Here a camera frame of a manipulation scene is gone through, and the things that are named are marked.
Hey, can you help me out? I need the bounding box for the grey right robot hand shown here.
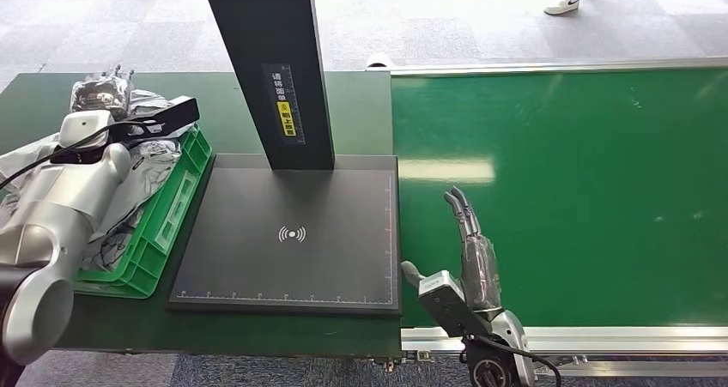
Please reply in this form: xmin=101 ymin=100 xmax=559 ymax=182
xmin=400 ymin=185 xmax=503 ymax=313

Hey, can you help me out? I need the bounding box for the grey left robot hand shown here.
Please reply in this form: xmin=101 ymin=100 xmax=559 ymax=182
xmin=69 ymin=63 xmax=136 ymax=122

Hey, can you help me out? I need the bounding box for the green conveyor belt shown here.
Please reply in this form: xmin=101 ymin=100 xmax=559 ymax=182
xmin=391 ymin=66 xmax=728 ymax=330

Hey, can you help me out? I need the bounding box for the green plastic crate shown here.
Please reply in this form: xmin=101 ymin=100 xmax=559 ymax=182
xmin=74 ymin=123 xmax=215 ymax=301

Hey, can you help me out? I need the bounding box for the grey mailer with red print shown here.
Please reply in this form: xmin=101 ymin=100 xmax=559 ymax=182
xmin=0 ymin=133 xmax=147 ymax=274

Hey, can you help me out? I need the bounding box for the black scanner column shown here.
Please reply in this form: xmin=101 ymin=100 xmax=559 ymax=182
xmin=197 ymin=0 xmax=336 ymax=172

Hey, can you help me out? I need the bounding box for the black and yellow column label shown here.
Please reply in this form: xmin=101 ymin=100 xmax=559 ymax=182
xmin=260 ymin=62 xmax=307 ymax=146

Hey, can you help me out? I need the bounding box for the white roller end cap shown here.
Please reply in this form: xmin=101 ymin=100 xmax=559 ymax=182
xmin=365 ymin=51 xmax=396 ymax=70

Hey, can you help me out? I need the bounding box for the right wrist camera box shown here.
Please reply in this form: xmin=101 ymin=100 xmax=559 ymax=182
xmin=417 ymin=269 xmax=488 ymax=340

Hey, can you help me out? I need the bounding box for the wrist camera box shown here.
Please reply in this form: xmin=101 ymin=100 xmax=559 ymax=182
xmin=106 ymin=95 xmax=202 ymax=148
xmin=417 ymin=269 xmax=488 ymax=340

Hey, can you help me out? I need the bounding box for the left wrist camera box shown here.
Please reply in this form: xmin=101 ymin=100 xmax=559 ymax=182
xmin=106 ymin=95 xmax=202 ymax=148

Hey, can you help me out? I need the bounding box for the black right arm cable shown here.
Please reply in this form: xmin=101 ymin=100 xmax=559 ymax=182
xmin=459 ymin=333 xmax=565 ymax=387

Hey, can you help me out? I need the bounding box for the metal conveyor mounting bracket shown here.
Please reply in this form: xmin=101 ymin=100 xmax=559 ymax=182
xmin=372 ymin=350 xmax=434 ymax=373

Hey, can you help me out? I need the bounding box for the aluminium conveyor side rail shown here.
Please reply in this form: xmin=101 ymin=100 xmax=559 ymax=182
xmin=367 ymin=57 xmax=728 ymax=78
xmin=400 ymin=324 xmax=728 ymax=356

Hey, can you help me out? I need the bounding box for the black scanner base plate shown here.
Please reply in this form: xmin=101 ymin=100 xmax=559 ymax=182
xmin=167 ymin=154 xmax=403 ymax=317

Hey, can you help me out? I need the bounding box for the aluminium lower frame bar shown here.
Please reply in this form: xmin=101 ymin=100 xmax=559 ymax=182
xmin=537 ymin=361 xmax=728 ymax=381

